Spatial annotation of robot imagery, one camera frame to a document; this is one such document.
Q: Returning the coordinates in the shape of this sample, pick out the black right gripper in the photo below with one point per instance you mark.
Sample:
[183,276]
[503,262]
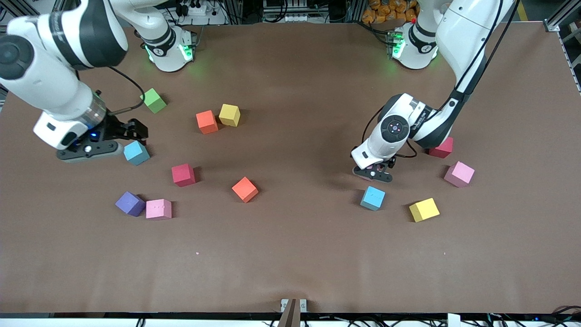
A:
[116,129]

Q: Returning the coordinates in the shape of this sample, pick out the blue foam cube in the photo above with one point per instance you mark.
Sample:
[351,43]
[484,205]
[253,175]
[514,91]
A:
[137,154]
[372,198]

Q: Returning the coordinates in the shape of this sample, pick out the red foam cube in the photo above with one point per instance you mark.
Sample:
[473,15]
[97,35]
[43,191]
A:
[183,175]
[443,150]

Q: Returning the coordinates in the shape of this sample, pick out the purple foam cube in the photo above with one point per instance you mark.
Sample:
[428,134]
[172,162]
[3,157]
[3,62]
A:
[130,203]

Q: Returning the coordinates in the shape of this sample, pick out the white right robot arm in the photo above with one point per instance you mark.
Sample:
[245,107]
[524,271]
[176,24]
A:
[45,77]

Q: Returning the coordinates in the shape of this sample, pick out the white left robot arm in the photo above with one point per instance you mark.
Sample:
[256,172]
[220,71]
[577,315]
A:
[467,36]

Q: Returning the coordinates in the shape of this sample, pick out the green foam cube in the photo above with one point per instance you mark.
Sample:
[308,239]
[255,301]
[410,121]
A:
[155,102]

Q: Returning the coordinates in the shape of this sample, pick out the yellow foam cube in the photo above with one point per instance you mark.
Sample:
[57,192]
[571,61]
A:
[424,210]
[229,115]

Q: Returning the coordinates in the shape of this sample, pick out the orange foam cube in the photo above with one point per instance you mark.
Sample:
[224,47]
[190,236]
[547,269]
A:
[245,189]
[207,121]

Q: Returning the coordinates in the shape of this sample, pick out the brown paper table cover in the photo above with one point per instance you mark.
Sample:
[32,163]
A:
[290,250]

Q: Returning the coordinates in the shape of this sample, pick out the white power strip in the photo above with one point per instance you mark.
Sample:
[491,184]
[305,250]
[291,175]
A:
[195,9]

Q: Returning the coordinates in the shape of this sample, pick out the orange mesh bag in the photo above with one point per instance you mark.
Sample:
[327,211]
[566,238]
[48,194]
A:
[386,12]

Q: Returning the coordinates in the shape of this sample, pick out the grey electronics box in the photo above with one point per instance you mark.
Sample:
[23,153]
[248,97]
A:
[286,13]

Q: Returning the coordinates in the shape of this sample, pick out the aluminium frame profile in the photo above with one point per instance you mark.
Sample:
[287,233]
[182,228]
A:
[18,7]
[563,12]

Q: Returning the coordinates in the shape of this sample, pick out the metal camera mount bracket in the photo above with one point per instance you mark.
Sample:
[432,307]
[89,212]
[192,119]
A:
[293,306]

